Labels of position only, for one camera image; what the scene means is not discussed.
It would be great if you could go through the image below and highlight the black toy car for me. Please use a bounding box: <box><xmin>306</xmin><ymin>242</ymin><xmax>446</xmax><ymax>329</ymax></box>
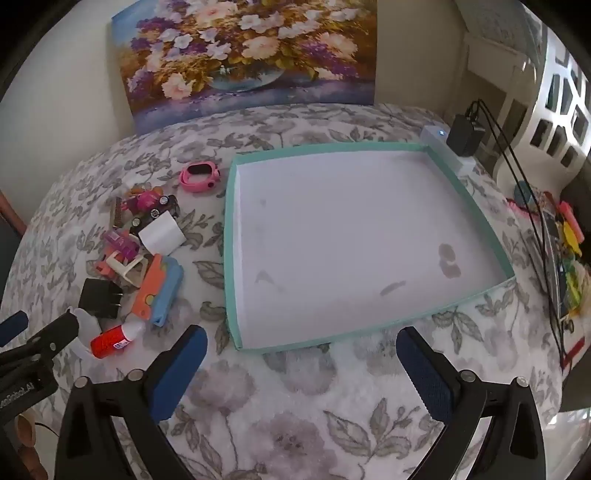
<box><xmin>131</xmin><ymin>194</ymin><xmax>182</xmax><ymax>232</ymax></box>

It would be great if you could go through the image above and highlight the grey floral blanket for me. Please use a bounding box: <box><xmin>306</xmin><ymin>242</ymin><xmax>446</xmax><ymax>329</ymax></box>
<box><xmin>0</xmin><ymin>102</ymin><xmax>568</xmax><ymax>480</ymax></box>

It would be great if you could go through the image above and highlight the pink smartwatch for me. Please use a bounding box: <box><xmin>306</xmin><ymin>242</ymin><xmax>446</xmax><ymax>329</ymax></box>
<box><xmin>180</xmin><ymin>161</ymin><xmax>221</xmax><ymax>195</ymax></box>

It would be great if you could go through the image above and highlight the teal and white box tray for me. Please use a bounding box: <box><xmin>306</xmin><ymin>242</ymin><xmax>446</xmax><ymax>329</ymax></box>
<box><xmin>224</xmin><ymin>142</ymin><xmax>516</xmax><ymax>354</ymax></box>

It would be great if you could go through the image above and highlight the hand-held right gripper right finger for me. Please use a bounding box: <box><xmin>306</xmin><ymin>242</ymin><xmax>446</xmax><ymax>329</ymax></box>
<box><xmin>396</xmin><ymin>326</ymin><xmax>548</xmax><ymax>480</ymax></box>

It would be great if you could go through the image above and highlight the black power adapter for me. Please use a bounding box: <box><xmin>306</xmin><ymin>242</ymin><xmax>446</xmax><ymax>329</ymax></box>
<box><xmin>78</xmin><ymin>278</ymin><xmax>124</xmax><ymax>319</ymax></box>

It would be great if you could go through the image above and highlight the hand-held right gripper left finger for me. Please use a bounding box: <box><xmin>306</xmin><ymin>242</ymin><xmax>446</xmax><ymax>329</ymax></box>
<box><xmin>54</xmin><ymin>324</ymin><xmax>208</xmax><ymax>480</ymax></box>

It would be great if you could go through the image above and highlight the red glue bottle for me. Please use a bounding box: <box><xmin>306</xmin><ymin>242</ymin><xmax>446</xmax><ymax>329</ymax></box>
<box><xmin>90</xmin><ymin>318</ymin><xmax>146</xmax><ymax>360</ymax></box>

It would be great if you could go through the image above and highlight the brown wooden frame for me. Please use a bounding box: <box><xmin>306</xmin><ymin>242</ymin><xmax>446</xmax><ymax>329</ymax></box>
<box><xmin>0</xmin><ymin>189</ymin><xmax>27</xmax><ymax>236</ymax></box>

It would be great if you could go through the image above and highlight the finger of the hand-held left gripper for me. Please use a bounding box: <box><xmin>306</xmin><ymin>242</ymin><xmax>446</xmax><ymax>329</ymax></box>
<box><xmin>0</xmin><ymin>310</ymin><xmax>29</xmax><ymax>348</ymax></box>
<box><xmin>0</xmin><ymin>314</ymin><xmax>81</xmax><ymax>368</ymax></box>

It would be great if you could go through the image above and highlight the pale teal patterned board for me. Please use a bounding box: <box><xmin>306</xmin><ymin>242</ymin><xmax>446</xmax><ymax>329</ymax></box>
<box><xmin>471</xmin><ymin>0</ymin><xmax>546</xmax><ymax>51</ymax></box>

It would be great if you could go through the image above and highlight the grey power strip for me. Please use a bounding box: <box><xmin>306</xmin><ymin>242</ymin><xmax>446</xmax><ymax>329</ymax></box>
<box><xmin>420</xmin><ymin>126</ymin><xmax>474</xmax><ymax>174</ymax></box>

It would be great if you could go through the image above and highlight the pile of colourful toys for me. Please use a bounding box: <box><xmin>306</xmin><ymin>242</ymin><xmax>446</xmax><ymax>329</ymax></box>
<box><xmin>508</xmin><ymin>181</ymin><xmax>591</xmax><ymax>367</ymax></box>

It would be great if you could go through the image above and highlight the pink clear plastic box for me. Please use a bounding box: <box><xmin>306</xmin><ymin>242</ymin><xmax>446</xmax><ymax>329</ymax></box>
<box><xmin>102</xmin><ymin>229</ymin><xmax>141</xmax><ymax>261</ymax></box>

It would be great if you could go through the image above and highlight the flower painting canvas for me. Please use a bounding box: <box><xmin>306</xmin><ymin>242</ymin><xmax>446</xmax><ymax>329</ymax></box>
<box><xmin>111</xmin><ymin>0</ymin><xmax>378</xmax><ymax>134</ymax></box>

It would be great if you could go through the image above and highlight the black charger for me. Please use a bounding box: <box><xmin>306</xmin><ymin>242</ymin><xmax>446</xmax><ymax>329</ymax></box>
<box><xmin>449</xmin><ymin>99</ymin><xmax>486</xmax><ymax>158</ymax></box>

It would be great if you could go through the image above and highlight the white cabinet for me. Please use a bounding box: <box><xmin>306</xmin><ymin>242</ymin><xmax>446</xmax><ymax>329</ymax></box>
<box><xmin>464</xmin><ymin>34</ymin><xmax>532</xmax><ymax>123</ymax></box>

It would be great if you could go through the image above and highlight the white card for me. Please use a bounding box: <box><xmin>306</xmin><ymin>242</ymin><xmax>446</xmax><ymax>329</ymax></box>
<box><xmin>139</xmin><ymin>215</ymin><xmax>186</xmax><ymax>256</ymax></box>

